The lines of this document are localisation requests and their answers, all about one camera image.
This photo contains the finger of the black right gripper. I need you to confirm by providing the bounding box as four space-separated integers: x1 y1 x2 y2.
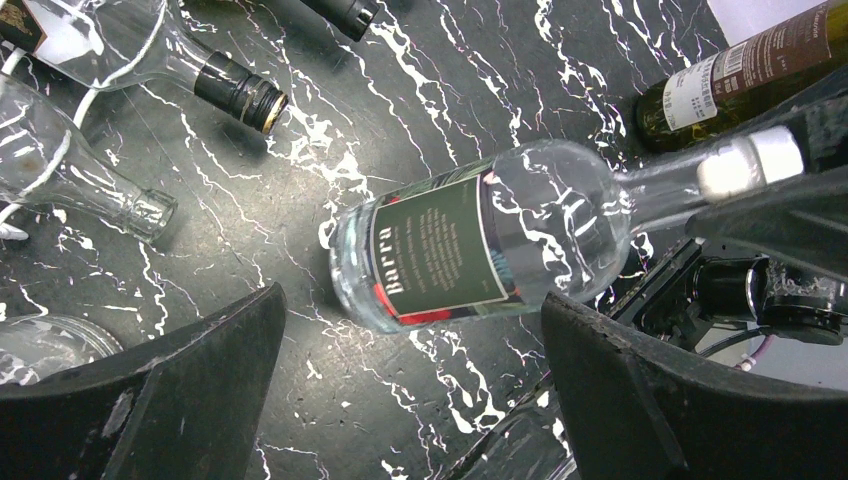
729 66 847 174
685 166 847 279

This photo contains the clear square whisky bottle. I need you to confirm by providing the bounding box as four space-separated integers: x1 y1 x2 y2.
1 1 288 135

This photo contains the white wire wine rack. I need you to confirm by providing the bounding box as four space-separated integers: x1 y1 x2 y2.
1 47 71 241

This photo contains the olive green wine bottle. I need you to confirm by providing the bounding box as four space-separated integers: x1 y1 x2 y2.
634 1 847 152

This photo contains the clear glass jar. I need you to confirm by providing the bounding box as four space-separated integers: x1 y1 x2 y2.
1 315 123 386

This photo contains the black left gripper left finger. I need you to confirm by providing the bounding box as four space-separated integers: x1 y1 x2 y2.
1 284 286 479

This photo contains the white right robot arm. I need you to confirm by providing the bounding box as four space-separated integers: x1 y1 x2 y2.
610 68 847 351

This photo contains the clear tall open-neck bottle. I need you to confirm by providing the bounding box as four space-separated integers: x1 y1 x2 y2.
26 107 177 243

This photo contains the dark green wine bottle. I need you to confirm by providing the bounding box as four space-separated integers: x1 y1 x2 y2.
302 0 381 42

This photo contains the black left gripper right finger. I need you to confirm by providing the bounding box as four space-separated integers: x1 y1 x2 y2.
541 294 847 479

